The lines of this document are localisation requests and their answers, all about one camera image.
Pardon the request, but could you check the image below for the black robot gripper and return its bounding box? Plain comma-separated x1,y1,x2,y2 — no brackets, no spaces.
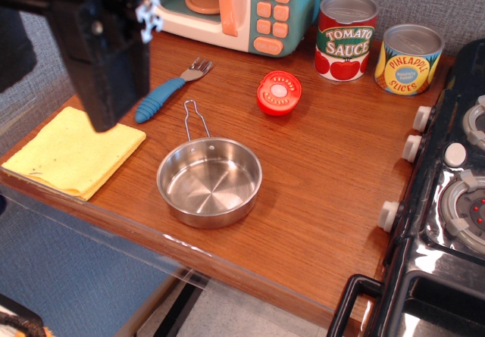
1,0,163,133

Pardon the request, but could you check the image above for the blue handled metal fork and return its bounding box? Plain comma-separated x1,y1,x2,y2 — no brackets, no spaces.
135,58,213,123

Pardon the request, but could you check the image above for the stainless steel pot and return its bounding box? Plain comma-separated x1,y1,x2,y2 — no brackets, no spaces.
156,99,263,229

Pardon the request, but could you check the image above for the folded yellow cloth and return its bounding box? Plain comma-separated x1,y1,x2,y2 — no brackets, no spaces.
2,107,146,201

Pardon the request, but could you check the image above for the clear acrylic table guard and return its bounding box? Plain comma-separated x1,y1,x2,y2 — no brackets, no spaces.
0,164,376,326

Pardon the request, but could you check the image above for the red toy tomato half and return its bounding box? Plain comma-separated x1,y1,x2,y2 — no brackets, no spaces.
257,70,302,117

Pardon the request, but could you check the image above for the teal toy microwave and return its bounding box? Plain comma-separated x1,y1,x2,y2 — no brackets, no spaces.
155,0,321,58

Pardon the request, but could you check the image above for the tomato sauce can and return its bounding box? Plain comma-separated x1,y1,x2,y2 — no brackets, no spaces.
314,0,379,82

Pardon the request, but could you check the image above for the pineapple slices can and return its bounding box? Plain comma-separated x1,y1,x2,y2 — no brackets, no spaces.
374,23,445,96

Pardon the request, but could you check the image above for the white stove knob bottom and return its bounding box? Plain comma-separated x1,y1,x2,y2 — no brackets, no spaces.
377,201,400,232

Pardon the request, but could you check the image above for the white stove knob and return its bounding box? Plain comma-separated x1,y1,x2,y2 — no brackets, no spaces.
413,106,433,133
402,135,422,163
377,201,400,232

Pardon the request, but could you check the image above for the white stove knob middle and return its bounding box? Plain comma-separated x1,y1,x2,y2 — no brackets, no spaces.
402,135,422,163

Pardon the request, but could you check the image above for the white stove knob top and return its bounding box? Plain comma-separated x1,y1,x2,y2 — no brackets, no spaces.
413,106,433,133

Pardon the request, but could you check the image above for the black toy stove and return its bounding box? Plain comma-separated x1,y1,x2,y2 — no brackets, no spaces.
328,39,484,336

